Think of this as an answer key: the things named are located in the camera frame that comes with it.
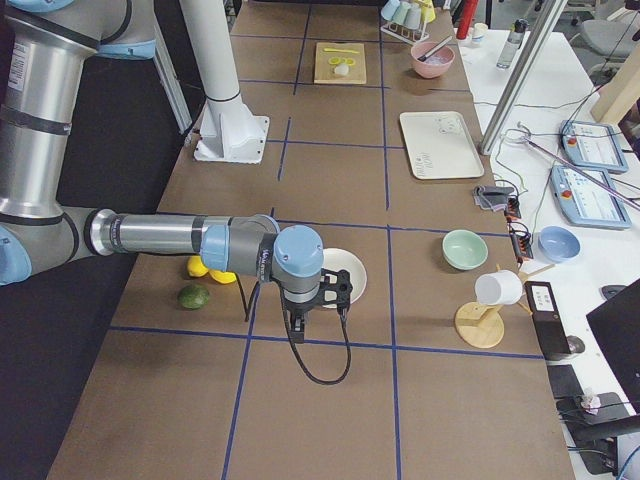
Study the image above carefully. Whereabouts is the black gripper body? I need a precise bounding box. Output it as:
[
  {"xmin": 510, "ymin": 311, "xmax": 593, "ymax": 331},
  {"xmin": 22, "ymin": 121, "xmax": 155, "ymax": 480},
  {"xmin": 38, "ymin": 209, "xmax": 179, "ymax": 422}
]
[{"xmin": 284, "ymin": 268, "xmax": 353, "ymax": 316}]

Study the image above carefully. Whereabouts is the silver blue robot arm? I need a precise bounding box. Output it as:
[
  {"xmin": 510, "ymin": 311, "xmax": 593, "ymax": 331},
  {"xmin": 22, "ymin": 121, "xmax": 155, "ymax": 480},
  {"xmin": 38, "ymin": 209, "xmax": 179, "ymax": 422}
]
[{"xmin": 1, "ymin": 1, "xmax": 352, "ymax": 343}]

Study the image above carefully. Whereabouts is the cream bear tray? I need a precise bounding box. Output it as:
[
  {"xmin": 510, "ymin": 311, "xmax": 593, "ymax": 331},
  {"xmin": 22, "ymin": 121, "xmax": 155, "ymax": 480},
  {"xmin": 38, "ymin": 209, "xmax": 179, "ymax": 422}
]
[{"xmin": 399, "ymin": 111, "xmax": 484, "ymax": 180}]

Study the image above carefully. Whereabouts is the white round plate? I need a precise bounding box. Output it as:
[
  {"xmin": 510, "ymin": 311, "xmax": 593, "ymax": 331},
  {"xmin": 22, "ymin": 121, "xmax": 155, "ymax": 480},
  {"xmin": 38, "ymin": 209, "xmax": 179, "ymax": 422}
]
[{"xmin": 322, "ymin": 248, "xmax": 368, "ymax": 304}]

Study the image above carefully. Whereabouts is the yellow lemon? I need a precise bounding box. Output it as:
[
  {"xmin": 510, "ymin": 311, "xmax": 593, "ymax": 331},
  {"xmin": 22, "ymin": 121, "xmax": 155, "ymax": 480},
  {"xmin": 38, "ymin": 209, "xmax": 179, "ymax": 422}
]
[
  {"xmin": 209, "ymin": 269, "xmax": 237, "ymax": 285},
  {"xmin": 186, "ymin": 256, "xmax": 209, "ymax": 278}
]

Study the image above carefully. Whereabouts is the green avocado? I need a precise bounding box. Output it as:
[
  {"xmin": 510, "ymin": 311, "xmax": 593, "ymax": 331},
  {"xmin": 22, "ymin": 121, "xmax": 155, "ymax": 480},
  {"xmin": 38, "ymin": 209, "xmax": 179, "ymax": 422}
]
[{"xmin": 177, "ymin": 284, "xmax": 210, "ymax": 310}]

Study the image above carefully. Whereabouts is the green bowl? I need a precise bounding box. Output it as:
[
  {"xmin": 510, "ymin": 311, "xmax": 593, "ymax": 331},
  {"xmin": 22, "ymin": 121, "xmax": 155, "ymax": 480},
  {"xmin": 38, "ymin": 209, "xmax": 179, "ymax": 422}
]
[{"xmin": 442, "ymin": 229, "xmax": 489, "ymax": 271}]

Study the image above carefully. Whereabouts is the wooden mug stand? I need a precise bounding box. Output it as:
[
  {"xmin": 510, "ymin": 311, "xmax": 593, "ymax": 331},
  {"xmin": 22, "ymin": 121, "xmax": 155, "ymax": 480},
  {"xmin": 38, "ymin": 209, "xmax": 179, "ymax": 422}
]
[{"xmin": 454, "ymin": 264, "xmax": 554, "ymax": 349}]

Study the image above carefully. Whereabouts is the white mug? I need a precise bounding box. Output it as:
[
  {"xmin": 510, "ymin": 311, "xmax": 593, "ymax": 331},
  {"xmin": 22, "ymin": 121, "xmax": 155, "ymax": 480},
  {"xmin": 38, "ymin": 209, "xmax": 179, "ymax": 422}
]
[{"xmin": 474, "ymin": 270, "xmax": 524, "ymax": 305}]

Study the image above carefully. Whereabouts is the grey folded cloth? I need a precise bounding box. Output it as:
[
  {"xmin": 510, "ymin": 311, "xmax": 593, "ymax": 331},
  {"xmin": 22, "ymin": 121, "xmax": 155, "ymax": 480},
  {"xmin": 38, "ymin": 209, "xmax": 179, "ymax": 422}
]
[{"xmin": 473, "ymin": 185, "xmax": 515, "ymax": 212}]

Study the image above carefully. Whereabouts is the orange black connector strip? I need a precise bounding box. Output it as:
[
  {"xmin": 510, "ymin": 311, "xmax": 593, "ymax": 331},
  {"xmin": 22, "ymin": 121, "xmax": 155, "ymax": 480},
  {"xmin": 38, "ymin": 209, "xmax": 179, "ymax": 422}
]
[{"xmin": 504, "ymin": 196, "xmax": 533, "ymax": 265}]

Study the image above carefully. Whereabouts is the black box device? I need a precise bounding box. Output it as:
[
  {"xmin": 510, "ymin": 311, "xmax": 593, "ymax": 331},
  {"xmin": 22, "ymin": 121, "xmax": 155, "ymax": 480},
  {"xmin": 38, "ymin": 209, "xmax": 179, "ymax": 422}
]
[{"xmin": 524, "ymin": 280, "xmax": 571, "ymax": 361}]

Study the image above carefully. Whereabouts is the bamboo cutting board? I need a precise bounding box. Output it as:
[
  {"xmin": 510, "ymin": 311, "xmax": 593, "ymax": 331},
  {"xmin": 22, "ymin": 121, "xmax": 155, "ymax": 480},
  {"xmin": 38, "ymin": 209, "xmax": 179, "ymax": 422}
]
[{"xmin": 314, "ymin": 42, "xmax": 367, "ymax": 85}]

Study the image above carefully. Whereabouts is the blue bowl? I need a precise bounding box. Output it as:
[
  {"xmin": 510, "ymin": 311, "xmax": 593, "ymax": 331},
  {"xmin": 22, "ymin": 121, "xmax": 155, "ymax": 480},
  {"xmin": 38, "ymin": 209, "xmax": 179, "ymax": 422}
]
[{"xmin": 537, "ymin": 226, "xmax": 581, "ymax": 263}]

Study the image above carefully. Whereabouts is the yellow plastic knife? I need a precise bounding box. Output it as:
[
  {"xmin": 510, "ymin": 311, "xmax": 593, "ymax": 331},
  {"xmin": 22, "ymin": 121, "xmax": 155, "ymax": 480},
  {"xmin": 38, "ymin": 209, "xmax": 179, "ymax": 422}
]
[{"xmin": 323, "ymin": 47, "xmax": 360, "ymax": 54}]

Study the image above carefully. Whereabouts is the pink bowl with ice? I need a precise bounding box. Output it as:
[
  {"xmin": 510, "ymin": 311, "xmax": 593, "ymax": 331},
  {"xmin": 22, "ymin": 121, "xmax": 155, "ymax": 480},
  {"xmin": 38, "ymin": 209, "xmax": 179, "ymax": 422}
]
[{"xmin": 410, "ymin": 41, "xmax": 456, "ymax": 79}]

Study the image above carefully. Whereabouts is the steel tongs black tip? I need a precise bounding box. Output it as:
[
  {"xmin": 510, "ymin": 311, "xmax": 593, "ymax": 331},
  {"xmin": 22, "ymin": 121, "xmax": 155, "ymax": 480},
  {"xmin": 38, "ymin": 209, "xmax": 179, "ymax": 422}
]
[{"xmin": 417, "ymin": 35, "xmax": 453, "ymax": 62}]

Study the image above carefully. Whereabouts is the lower teach pendant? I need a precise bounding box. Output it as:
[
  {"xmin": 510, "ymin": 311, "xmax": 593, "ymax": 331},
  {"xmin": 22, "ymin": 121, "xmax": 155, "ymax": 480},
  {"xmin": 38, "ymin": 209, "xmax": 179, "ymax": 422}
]
[{"xmin": 551, "ymin": 165, "xmax": 632, "ymax": 230}]

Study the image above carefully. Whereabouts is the teach pendant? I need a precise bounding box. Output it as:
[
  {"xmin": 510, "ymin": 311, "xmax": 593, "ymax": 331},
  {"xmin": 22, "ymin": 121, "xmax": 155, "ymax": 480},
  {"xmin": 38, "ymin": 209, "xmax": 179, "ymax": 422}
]
[
  {"xmin": 551, "ymin": 165, "xmax": 632, "ymax": 230},
  {"xmin": 559, "ymin": 120, "xmax": 629, "ymax": 174}
]

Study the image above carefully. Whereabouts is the black monitor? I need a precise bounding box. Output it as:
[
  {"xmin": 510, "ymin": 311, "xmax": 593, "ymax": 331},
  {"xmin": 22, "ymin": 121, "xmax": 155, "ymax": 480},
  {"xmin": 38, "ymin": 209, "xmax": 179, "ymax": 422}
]
[{"xmin": 587, "ymin": 280, "xmax": 640, "ymax": 401}]

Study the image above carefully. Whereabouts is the cup rack with cups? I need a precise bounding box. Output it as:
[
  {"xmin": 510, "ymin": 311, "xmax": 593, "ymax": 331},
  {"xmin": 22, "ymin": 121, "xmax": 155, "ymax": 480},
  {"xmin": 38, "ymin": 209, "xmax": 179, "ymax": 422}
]
[{"xmin": 380, "ymin": 0, "xmax": 436, "ymax": 44}]

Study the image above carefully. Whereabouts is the upper teach pendant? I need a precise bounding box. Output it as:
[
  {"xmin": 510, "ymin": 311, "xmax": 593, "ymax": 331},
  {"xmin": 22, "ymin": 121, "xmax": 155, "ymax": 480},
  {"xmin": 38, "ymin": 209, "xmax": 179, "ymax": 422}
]
[{"xmin": 559, "ymin": 120, "xmax": 629, "ymax": 174}]

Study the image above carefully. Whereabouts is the white paper cup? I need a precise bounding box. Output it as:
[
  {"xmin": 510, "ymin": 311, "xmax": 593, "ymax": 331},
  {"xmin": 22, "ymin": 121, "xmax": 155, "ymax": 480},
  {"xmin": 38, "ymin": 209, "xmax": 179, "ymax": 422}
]
[{"xmin": 471, "ymin": 22, "xmax": 489, "ymax": 46}]

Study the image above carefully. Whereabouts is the clear water bottle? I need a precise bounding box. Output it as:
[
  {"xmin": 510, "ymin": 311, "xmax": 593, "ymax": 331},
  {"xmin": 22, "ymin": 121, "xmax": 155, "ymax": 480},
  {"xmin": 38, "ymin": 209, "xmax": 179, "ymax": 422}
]
[{"xmin": 496, "ymin": 18, "xmax": 529, "ymax": 69}]

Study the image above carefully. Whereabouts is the red bottle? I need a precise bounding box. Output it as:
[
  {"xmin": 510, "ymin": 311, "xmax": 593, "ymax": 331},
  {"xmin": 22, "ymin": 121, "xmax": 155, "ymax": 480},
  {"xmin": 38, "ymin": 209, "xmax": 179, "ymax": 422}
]
[{"xmin": 456, "ymin": 0, "xmax": 479, "ymax": 41}]

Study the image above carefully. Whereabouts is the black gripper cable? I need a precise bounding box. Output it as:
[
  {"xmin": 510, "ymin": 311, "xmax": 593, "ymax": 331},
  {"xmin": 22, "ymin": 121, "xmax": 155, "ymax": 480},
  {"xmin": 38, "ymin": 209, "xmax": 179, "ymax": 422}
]
[{"xmin": 236, "ymin": 274, "xmax": 352, "ymax": 385}]

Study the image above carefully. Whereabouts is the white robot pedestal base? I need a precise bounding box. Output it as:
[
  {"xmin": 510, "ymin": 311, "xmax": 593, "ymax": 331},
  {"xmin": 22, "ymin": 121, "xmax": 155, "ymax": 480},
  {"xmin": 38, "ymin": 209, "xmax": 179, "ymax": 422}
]
[{"xmin": 180, "ymin": 0, "xmax": 270, "ymax": 164}]

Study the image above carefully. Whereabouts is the aluminium frame post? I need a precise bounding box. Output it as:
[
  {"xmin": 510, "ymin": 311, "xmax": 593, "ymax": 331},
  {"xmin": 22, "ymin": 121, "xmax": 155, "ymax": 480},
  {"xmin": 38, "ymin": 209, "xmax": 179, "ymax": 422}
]
[{"xmin": 479, "ymin": 0, "xmax": 568, "ymax": 156}]

